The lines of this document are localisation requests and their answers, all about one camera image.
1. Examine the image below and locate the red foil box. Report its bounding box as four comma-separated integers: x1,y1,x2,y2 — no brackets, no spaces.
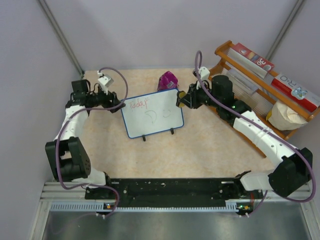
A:
228,43,275,78

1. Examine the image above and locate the beige paper bag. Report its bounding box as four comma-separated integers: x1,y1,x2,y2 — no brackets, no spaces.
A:
266,100,308,131

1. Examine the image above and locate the wooden shelf rack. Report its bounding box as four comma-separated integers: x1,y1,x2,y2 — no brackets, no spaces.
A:
208,40,320,141

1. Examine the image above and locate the yellow and black eraser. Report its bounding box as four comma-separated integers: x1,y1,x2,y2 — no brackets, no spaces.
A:
176,91,186,108

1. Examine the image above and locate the blue framed whiteboard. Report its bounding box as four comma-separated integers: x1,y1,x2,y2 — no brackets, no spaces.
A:
121,88,185,139

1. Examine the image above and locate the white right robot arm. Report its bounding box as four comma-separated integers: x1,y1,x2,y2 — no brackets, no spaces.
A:
176,75,316,199

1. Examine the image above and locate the grey cable duct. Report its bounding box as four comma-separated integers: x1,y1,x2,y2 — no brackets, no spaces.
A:
49,201,252,213

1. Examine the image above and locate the red white wrap box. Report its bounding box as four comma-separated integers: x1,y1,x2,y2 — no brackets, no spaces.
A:
271,74,320,113

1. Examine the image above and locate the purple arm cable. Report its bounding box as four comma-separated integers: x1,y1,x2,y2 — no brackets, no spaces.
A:
55,66,130,236
194,50,317,218

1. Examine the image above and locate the magenta snack bag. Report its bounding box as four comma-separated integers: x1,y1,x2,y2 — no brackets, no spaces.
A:
157,71,179,92

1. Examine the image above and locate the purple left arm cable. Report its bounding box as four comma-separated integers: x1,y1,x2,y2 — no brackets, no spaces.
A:
55,66,130,236

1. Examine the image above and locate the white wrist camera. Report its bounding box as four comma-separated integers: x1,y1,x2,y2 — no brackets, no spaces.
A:
193,66,210,90
97,71,114,94

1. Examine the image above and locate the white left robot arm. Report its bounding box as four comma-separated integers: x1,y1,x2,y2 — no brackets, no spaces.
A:
45,75,126,199

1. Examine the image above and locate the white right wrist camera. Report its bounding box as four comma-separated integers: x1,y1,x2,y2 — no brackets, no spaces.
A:
193,66,210,90

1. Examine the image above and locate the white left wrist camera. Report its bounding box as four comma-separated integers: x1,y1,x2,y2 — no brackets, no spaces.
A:
97,71,114,94

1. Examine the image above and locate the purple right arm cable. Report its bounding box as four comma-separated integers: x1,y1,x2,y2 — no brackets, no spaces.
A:
194,50,317,218

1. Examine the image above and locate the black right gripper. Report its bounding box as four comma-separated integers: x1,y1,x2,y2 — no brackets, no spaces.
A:
179,80,221,110

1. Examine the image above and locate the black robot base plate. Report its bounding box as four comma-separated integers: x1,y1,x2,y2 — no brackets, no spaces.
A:
84,171,265,208

